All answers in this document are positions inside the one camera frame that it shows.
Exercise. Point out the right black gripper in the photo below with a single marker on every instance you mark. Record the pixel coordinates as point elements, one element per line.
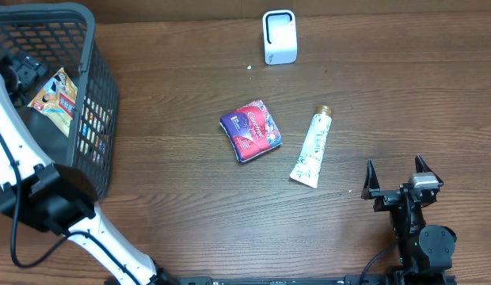
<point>385,199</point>

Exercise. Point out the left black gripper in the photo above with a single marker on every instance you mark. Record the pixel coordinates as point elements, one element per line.
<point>29,70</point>

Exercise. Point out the yellow snack bag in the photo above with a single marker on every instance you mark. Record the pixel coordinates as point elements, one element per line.
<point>57,100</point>

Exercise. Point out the white cosmetic tube gold cap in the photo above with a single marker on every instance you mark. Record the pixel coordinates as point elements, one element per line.
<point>309,163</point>

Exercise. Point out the red purple Carefree pack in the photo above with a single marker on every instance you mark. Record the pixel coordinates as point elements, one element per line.
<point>251,130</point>

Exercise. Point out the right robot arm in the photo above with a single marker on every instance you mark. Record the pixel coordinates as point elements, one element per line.
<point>425,250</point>

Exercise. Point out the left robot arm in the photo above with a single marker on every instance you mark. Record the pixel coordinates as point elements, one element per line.
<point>47,196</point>

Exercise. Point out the white barcode scanner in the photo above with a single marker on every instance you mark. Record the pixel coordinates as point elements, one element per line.
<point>280,37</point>

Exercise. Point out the grey plastic shopping basket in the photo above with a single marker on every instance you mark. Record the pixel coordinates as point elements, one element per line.
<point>61,36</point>

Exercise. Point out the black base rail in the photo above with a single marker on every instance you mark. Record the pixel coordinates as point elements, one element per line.
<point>277,281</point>

